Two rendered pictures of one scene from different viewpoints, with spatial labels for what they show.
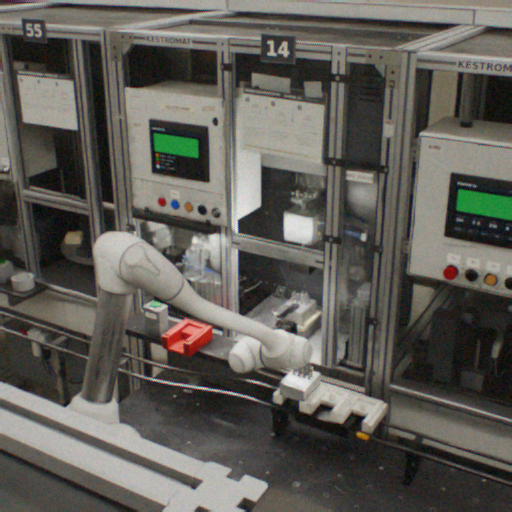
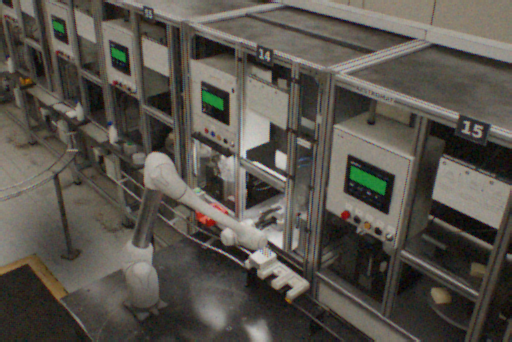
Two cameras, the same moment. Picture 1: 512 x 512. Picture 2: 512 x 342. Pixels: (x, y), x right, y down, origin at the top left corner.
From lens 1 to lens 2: 0.93 m
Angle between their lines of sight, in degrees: 16
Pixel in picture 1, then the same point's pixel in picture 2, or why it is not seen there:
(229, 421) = (226, 269)
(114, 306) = (150, 196)
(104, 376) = (142, 233)
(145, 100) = (199, 69)
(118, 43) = (188, 31)
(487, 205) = (366, 180)
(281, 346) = (246, 236)
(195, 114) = (223, 83)
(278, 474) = (237, 310)
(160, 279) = (168, 188)
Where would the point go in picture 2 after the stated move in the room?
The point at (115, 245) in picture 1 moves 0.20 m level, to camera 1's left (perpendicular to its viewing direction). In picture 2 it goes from (152, 162) to (118, 156)
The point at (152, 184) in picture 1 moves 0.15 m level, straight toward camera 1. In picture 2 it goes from (202, 119) to (196, 129)
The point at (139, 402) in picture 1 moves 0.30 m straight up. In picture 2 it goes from (181, 246) to (179, 207)
